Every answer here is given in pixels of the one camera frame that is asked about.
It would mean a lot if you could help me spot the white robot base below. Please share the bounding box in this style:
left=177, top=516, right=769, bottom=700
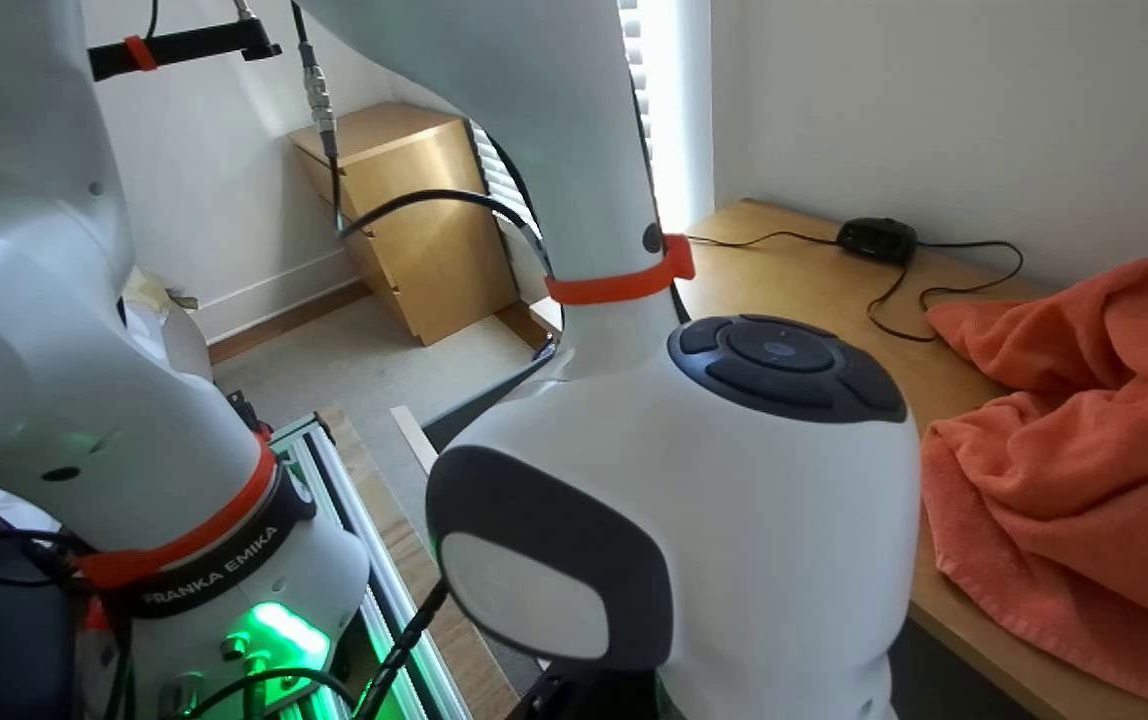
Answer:
left=0, top=0, right=366, bottom=720

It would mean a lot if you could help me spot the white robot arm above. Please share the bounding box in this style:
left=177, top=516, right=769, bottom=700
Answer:
left=304, top=0, right=918, bottom=720

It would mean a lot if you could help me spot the small wooden cabinet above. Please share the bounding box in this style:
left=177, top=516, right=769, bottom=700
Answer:
left=290, top=103, right=514, bottom=342

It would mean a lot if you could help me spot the black power adapter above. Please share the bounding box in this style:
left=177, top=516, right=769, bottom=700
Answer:
left=836, top=214, right=916, bottom=264

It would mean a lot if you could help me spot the orange towel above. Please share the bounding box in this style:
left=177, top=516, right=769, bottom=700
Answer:
left=918, top=254, right=1148, bottom=700

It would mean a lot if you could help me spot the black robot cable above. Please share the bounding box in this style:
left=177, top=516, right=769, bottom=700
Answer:
left=289, top=0, right=563, bottom=720

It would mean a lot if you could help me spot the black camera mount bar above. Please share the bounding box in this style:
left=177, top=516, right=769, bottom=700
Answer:
left=89, top=20, right=276, bottom=80

